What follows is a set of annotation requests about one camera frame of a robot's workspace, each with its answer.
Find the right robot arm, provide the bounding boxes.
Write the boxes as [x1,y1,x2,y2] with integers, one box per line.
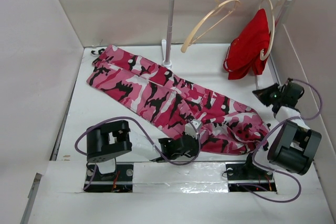
[243,78,322,179]

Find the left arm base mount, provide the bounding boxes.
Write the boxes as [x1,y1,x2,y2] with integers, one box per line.
[83,163,134,193]

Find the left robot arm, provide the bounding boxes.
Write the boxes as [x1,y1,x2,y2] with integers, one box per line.
[86,120,203,180]

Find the wooden hanger with red garment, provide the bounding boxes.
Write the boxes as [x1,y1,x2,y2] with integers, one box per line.
[258,0,285,61]

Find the silver tape strip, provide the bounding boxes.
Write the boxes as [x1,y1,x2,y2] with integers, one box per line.
[132,162,228,194]

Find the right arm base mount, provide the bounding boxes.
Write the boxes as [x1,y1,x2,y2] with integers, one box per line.
[222,154,277,193]

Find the pink camouflage trousers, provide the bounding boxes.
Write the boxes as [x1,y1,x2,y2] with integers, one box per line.
[87,45,269,155]

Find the red garment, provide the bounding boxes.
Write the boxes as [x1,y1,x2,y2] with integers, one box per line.
[223,8,270,80]

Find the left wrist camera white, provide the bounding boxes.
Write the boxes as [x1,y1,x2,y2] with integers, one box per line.
[184,119,203,138]

